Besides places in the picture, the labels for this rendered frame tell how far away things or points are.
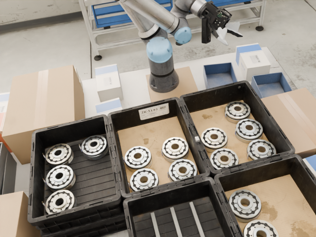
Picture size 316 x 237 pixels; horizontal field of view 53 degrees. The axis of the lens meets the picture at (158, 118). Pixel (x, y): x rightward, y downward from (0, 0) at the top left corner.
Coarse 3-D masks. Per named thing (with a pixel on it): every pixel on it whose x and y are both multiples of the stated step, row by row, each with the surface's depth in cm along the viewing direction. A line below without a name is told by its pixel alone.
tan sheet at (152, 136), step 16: (128, 128) 134; (144, 128) 133; (160, 128) 132; (176, 128) 131; (128, 144) 128; (144, 144) 127; (160, 144) 126; (160, 160) 121; (192, 160) 120; (128, 176) 118; (160, 176) 116
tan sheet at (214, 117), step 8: (224, 104) 138; (192, 112) 137; (200, 112) 136; (208, 112) 136; (216, 112) 135; (224, 112) 135; (200, 120) 133; (208, 120) 132; (216, 120) 132; (224, 120) 132; (200, 128) 130; (224, 128) 129; (232, 128) 128; (200, 136) 127; (232, 136) 125; (264, 136) 124; (232, 144) 123; (240, 144) 122; (248, 144) 122; (208, 152) 121; (240, 152) 120; (240, 160) 117; (248, 160) 117
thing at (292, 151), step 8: (216, 88) 131; (184, 96) 129; (256, 96) 125; (184, 104) 126; (192, 120) 120; (272, 120) 116; (192, 128) 117; (280, 128) 113; (200, 144) 112; (288, 144) 108; (288, 152) 106; (208, 160) 107; (256, 160) 105; (264, 160) 105; (224, 168) 104; (232, 168) 104
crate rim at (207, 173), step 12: (132, 108) 128; (180, 108) 125; (108, 120) 124; (192, 132) 116; (120, 168) 108; (204, 168) 105; (120, 180) 105; (180, 180) 103; (192, 180) 102; (132, 192) 101; (144, 192) 101
